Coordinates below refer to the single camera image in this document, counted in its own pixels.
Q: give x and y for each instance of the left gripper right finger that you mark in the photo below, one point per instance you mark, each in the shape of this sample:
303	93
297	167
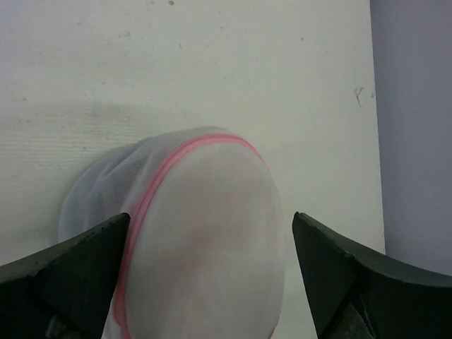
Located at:
356	292

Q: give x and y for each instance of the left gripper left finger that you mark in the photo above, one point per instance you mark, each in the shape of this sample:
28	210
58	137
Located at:
64	291

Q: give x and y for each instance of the white mesh laundry bag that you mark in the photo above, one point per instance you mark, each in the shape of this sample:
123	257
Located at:
204	255

